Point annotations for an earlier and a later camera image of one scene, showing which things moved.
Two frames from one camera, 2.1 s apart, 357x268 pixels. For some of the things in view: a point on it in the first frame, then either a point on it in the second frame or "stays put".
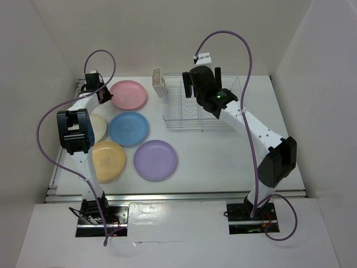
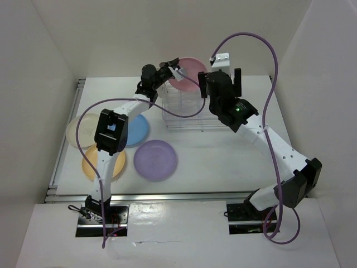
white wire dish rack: x=179 y=112 stays put
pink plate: x=128 y=94 to x=191 y=67
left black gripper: x=107 y=96 to x=171 y=63
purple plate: x=155 y=161 stays put
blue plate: x=128 y=128 stays put
